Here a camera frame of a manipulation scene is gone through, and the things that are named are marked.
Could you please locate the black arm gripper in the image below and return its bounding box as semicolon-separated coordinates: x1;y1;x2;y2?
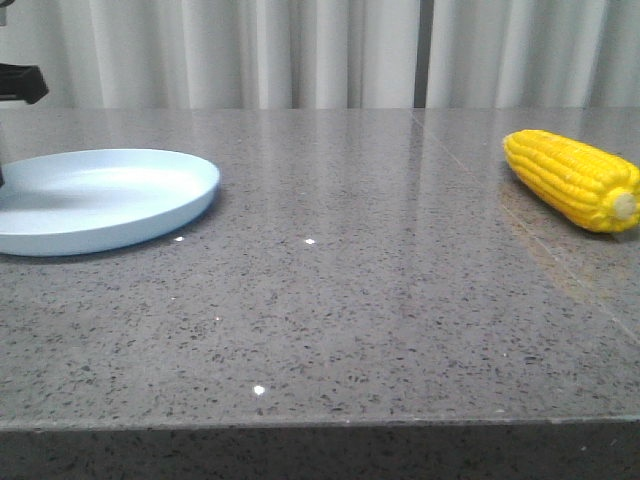
0;64;49;105

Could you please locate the light blue round plate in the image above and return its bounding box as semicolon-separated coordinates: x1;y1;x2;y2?
1;149;220;257

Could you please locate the yellow toy corn cob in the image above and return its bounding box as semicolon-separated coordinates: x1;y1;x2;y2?
503;129;639;233

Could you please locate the white pleated curtain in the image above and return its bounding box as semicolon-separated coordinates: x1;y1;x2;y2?
1;1;639;109

